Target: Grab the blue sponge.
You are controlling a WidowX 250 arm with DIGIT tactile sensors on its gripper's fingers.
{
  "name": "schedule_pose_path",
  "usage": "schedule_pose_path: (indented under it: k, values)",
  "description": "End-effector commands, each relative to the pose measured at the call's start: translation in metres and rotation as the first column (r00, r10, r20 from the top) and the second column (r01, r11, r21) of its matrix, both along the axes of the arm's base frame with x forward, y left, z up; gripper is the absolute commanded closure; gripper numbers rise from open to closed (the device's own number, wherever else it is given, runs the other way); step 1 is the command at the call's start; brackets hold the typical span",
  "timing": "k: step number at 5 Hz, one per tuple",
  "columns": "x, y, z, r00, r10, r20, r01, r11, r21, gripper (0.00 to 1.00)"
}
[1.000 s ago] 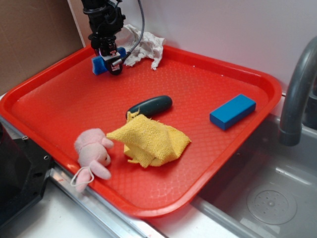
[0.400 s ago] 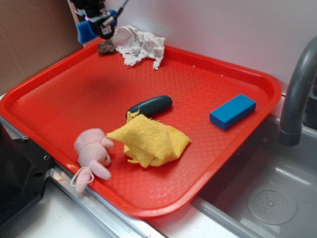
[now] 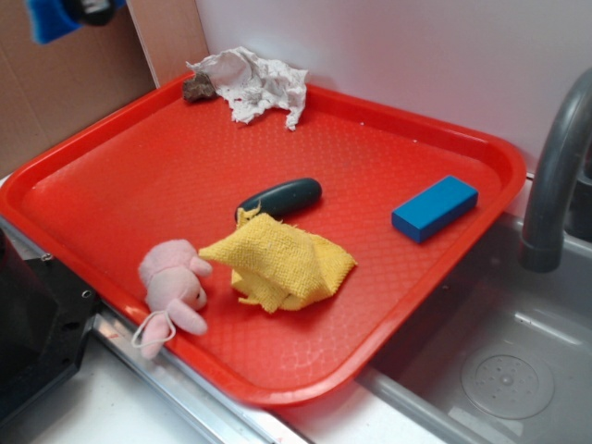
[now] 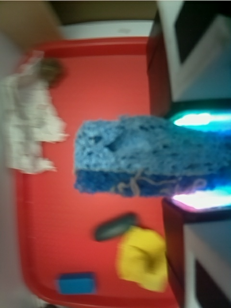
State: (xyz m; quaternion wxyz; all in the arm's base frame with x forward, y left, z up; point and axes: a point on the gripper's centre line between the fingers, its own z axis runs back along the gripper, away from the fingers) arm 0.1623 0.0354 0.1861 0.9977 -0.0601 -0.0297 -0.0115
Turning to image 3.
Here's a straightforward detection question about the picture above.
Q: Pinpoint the blue rectangular block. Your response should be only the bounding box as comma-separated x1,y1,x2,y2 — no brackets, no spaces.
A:
391,176,479,243

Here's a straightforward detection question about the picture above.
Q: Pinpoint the grey faucet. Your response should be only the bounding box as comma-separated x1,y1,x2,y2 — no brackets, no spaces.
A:
519,70,591,273

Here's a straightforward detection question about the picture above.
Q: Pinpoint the brown cardboard panel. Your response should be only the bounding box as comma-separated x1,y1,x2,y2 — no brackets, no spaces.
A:
1,1,154,176

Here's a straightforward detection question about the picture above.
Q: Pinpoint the crumpled white paper towel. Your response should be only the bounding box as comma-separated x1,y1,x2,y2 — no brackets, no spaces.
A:
186,46,309,131

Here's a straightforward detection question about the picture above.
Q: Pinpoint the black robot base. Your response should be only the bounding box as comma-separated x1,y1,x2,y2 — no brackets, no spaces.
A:
1,233,97,426

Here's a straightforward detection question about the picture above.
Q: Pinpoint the blue sponge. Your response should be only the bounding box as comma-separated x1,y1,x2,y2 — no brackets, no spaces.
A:
25,0,84,44

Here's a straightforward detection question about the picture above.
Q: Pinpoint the brown rock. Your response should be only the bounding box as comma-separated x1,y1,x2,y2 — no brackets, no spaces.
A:
182,72,218,103

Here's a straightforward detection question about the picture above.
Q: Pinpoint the yellow cloth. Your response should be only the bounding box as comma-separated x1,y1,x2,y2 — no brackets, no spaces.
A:
198,207,357,314

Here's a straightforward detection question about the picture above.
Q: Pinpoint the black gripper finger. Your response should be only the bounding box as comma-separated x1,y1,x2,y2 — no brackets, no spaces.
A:
62,0,127,26

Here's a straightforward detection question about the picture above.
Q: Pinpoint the pink plush toy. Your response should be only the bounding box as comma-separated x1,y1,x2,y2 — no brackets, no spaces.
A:
132,240,213,360

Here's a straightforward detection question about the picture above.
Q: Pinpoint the grey sink basin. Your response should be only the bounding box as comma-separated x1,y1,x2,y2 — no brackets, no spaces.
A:
359,216,591,443

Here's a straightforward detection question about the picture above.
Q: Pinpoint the dark green oblong object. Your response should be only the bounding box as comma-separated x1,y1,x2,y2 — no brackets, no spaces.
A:
235,178,323,219

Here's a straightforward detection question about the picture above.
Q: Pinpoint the red plastic tray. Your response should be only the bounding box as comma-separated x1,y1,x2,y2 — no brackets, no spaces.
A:
1,81,526,407

